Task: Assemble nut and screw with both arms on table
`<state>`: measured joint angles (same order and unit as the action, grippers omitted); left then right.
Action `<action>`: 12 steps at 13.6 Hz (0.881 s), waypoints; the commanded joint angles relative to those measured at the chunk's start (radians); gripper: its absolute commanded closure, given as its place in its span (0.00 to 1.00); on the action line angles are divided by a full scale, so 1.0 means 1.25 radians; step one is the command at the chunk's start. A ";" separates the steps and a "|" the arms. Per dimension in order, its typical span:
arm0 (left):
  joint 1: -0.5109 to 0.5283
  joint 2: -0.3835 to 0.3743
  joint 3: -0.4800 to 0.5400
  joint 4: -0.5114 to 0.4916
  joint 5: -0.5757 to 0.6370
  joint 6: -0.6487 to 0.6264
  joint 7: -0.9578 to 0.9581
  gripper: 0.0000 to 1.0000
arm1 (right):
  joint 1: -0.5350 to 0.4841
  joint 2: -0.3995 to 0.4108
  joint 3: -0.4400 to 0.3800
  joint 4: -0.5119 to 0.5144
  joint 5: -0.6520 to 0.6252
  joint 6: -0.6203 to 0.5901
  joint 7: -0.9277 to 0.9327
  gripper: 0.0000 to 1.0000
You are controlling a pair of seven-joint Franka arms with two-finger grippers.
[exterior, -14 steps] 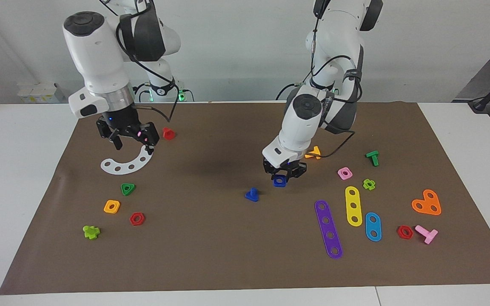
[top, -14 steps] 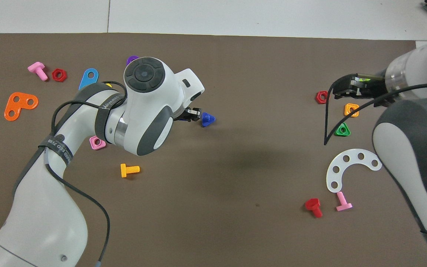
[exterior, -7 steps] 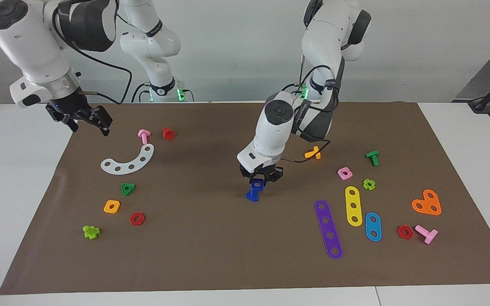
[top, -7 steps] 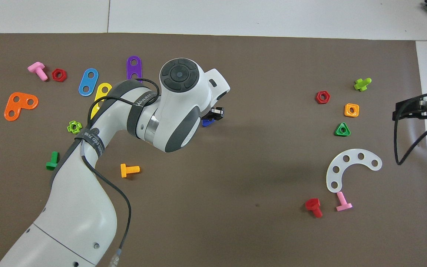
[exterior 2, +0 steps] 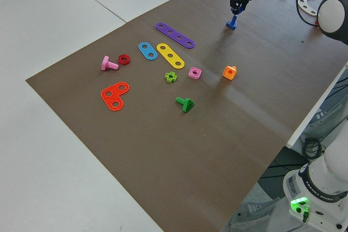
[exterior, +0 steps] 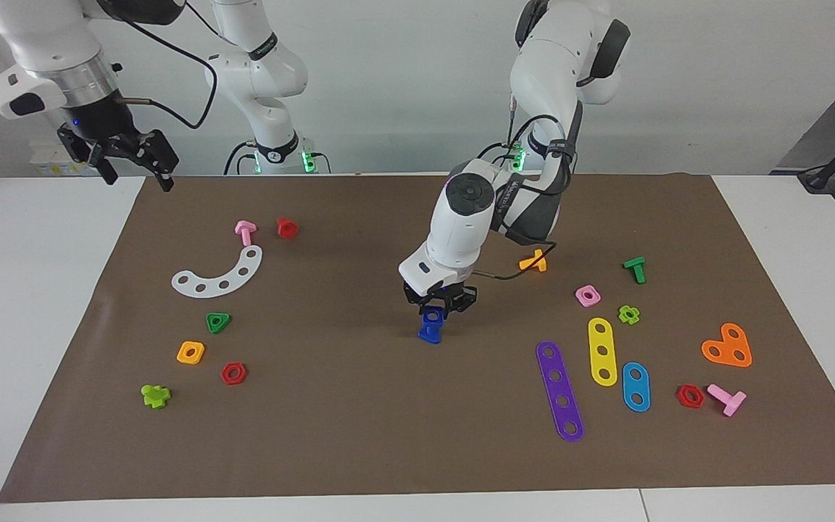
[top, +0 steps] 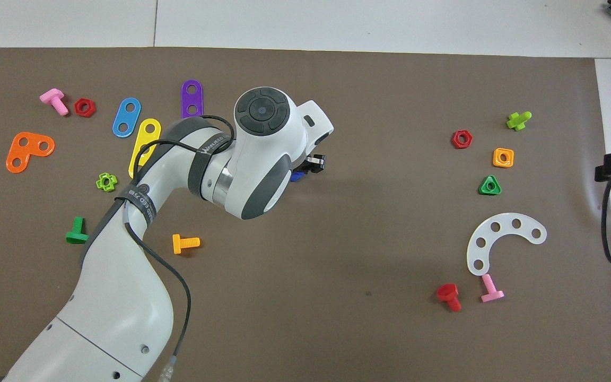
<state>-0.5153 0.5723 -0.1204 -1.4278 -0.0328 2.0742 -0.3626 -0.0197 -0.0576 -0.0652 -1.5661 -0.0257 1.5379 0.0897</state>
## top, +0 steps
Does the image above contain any yellow three-hole plastic plate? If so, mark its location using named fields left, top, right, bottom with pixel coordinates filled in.
left=128, top=118, right=162, bottom=179

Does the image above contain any black printed cable strap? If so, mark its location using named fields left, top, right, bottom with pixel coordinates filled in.
left=187, top=132, right=232, bottom=202
left=114, top=183, right=158, bottom=230

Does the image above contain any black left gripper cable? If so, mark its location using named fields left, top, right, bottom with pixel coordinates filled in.
left=124, top=115, right=235, bottom=382

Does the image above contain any brown table mat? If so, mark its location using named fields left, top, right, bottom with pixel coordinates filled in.
left=0, top=47, right=611, bottom=382

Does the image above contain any yellow plastic toy screw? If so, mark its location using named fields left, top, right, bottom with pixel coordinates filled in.
left=172, top=233, right=201, bottom=255

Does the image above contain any orange heart-shaped plastic plate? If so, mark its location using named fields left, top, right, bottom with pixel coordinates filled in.
left=5, top=131, right=56, bottom=175

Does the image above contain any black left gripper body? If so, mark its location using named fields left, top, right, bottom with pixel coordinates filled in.
left=302, top=153, right=328, bottom=175

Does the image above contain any green triangular plastic nut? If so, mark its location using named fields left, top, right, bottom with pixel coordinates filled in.
left=478, top=175, right=503, bottom=196

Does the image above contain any orange square plastic nut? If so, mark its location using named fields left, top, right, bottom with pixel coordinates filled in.
left=492, top=147, right=515, bottom=169

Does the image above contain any purple four-hole plastic plate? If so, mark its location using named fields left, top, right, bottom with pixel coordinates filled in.
left=180, top=79, right=204, bottom=119

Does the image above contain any pink plastic toy screw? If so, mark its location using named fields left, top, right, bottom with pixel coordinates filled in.
left=480, top=273, right=505, bottom=303
left=39, top=88, right=69, bottom=117

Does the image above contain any red hex-head plastic screw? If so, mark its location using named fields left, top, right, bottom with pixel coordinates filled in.
left=436, top=283, right=463, bottom=313

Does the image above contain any lime cross-head plastic screw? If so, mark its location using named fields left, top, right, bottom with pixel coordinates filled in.
left=505, top=110, right=533, bottom=132

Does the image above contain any green plastic toy screw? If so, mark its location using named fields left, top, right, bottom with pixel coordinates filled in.
left=65, top=216, right=91, bottom=245

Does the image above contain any green cross-shaped plastic nut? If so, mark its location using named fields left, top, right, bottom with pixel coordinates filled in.
left=95, top=172, right=119, bottom=193

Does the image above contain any white curved five-hole plate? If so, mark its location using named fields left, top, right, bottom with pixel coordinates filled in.
left=466, top=212, right=548, bottom=277

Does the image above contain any blue two-hole plastic plate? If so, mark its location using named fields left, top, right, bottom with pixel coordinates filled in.
left=112, top=97, right=142, bottom=138

